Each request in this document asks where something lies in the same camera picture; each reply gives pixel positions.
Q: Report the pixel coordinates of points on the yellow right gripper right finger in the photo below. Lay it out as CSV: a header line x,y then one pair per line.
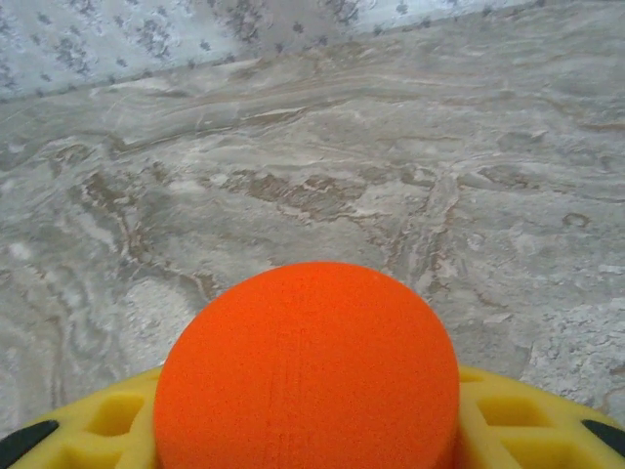
x,y
547,435

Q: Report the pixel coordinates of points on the orange bottle cap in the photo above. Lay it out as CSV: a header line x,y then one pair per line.
x,y
307,371

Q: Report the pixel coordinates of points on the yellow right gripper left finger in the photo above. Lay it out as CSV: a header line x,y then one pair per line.
x,y
68,435

